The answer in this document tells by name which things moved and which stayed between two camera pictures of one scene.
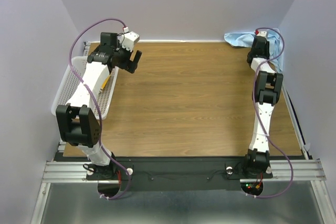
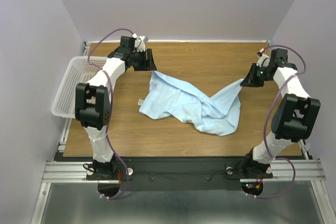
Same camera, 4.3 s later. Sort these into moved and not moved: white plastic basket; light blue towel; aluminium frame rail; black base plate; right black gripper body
Moved: light blue towel; right black gripper body
Not moved: aluminium frame rail; black base plate; white plastic basket
